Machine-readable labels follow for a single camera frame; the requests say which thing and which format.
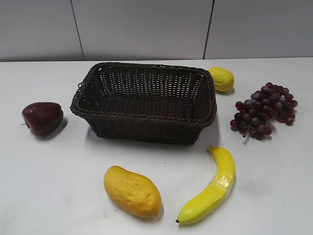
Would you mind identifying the dark brown wicker basket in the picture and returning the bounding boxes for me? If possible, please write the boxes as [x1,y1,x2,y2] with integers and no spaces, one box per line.
[70,62,217,145]

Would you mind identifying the yellow banana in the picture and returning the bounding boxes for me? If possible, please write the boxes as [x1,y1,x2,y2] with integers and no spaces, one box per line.
[176,145,236,225]

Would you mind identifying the purple grape bunch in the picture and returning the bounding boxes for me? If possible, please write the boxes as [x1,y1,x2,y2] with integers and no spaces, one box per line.
[230,82,298,140]

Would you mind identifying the yellow orange mango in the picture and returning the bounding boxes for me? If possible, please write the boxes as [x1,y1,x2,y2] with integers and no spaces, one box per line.
[103,165,161,218]

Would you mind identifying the yellow lemon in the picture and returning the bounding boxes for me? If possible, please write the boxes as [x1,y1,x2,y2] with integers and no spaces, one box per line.
[208,67,235,92]

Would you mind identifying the dark red apple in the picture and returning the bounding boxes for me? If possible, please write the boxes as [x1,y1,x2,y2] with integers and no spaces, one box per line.
[22,102,64,137]

